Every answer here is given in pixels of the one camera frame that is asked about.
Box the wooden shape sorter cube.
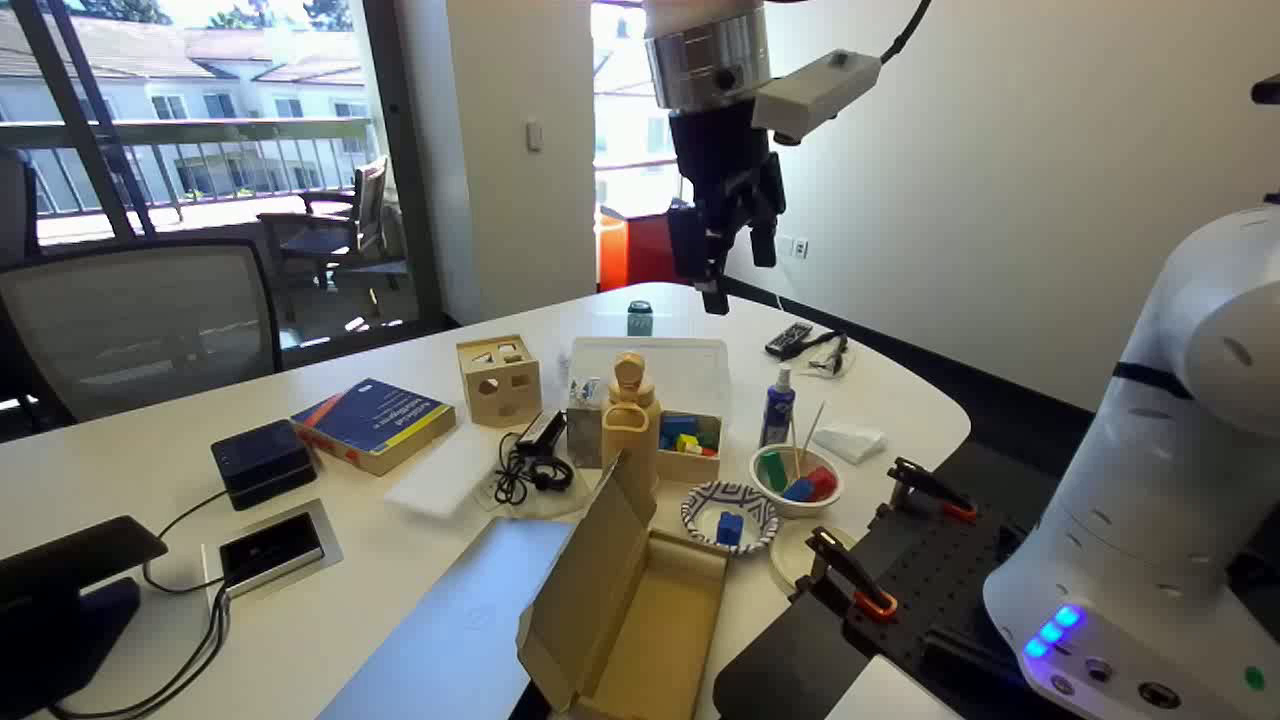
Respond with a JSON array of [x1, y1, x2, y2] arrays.
[[450, 330, 542, 430]]

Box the white foam sheet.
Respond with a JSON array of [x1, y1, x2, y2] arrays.
[[380, 430, 502, 524]]

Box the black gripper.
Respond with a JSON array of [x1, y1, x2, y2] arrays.
[[663, 101, 791, 318]]

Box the white bowl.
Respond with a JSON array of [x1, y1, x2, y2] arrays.
[[749, 443, 847, 524]]

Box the blue patterned plate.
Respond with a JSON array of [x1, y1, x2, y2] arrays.
[[676, 481, 783, 558]]

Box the black remote control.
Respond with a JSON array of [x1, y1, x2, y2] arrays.
[[759, 318, 817, 364]]

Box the small black box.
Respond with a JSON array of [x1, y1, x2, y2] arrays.
[[206, 416, 319, 511]]

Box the blue book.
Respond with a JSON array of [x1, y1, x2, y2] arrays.
[[291, 377, 460, 481]]

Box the black clamp orange tip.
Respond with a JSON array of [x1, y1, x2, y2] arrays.
[[803, 524, 905, 628], [883, 456, 985, 529]]

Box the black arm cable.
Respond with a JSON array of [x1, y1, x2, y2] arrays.
[[875, 0, 937, 68]]

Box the white napkin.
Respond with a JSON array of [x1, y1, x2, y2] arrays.
[[810, 418, 892, 467]]

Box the orange red seat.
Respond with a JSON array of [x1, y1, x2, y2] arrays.
[[596, 206, 687, 292]]

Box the black tablet cable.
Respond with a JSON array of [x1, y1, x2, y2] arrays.
[[53, 484, 239, 720]]

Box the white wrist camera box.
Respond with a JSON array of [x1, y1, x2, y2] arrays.
[[751, 49, 883, 147]]

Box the black tablet on stand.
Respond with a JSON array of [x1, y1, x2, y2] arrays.
[[0, 511, 173, 720]]

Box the green toy block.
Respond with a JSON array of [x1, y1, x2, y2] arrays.
[[751, 448, 791, 497]]

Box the grey mesh office chair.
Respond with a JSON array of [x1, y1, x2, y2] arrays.
[[0, 237, 282, 430]]

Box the black cable bundle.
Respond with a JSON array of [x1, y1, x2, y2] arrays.
[[488, 408, 578, 511]]

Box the black mounting board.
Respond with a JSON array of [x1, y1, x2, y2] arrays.
[[711, 434, 1073, 720]]

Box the blue spray bottle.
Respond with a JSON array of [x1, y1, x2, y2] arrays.
[[755, 367, 798, 451]]

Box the small grey carton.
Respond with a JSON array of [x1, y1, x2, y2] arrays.
[[565, 377, 611, 471]]

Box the dark balcony chair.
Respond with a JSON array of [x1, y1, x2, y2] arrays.
[[255, 157, 415, 335]]

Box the open cardboard box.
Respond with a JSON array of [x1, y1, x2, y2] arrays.
[[515, 451, 733, 720]]

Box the table power outlet panel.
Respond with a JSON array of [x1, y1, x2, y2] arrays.
[[196, 497, 346, 601]]

